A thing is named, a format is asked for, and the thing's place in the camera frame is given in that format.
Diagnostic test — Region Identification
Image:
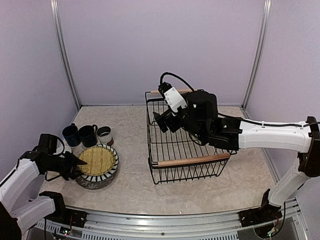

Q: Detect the grey plate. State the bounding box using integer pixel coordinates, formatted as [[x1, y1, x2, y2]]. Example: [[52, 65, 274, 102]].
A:
[[75, 170, 117, 190]]

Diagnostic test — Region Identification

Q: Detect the black wire dish rack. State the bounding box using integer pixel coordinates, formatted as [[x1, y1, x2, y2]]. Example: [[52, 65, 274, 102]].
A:
[[144, 91, 237, 185]]

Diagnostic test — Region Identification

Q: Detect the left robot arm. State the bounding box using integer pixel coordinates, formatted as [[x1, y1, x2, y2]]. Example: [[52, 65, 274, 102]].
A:
[[0, 133, 86, 240]]

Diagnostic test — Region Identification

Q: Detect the gold patterned plate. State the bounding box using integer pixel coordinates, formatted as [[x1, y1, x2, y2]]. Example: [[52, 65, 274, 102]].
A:
[[78, 146, 116, 176]]

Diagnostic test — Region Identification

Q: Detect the left aluminium corner post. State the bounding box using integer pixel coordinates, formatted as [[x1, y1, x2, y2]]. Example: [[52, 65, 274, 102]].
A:
[[50, 0, 82, 111]]

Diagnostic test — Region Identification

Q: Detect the white bowl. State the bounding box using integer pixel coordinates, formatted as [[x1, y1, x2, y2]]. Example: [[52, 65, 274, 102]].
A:
[[54, 146, 72, 155]]

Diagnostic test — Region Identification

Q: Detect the dark green mug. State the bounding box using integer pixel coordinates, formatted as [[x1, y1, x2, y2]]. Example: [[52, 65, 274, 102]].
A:
[[78, 124, 98, 148]]

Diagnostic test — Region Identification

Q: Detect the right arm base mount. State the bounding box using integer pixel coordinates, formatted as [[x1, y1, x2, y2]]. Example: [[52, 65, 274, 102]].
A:
[[238, 189, 283, 227]]

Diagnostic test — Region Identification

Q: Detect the aluminium corner post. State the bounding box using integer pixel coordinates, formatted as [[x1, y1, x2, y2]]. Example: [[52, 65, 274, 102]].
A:
[[241, 0, 272, 111], [50, 0, 82, 111]]

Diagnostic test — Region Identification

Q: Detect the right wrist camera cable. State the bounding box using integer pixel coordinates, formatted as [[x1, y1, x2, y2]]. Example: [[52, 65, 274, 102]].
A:
[[159, 71, 320, 126]]

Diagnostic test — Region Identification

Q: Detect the navy blue mug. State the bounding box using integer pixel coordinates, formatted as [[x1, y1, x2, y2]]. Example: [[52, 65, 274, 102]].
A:
[[62, 123, 81, 148]]

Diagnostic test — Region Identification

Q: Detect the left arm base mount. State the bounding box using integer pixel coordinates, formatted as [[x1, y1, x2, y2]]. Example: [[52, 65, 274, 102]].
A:
[[45, 208, 88, 228]]

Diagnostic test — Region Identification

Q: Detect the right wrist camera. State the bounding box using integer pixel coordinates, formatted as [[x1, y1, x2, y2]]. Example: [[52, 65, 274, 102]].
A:
[[158, 82, 187, 115]]

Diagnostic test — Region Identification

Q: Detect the right aluminium corner post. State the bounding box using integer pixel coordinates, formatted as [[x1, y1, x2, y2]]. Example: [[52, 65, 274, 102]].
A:
[[241, 0, 272, 111]]

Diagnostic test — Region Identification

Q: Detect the white cup with wood band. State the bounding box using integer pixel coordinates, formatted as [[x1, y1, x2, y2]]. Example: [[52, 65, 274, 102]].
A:
[[96, 126, 114, 146]]

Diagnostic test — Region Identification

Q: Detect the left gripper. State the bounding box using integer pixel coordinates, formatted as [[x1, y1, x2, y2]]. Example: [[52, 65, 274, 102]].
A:
[[45, 150, 86, 181]]

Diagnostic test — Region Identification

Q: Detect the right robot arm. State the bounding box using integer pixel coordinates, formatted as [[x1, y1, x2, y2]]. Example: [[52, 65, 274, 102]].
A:
[[154, 86, 320, 222]]

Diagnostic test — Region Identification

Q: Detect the rear wooden rack handle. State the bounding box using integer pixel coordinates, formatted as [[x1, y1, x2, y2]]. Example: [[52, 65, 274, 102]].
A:
[[150, 87, 192, 94]]

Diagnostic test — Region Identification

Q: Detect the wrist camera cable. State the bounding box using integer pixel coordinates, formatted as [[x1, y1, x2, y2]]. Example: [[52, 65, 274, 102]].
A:
[[44, 138, 66, 183], [159, 71, 320, 126]]

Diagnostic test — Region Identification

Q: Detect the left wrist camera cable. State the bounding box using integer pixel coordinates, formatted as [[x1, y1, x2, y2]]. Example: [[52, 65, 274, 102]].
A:
[[44, 138, 66, 183]]

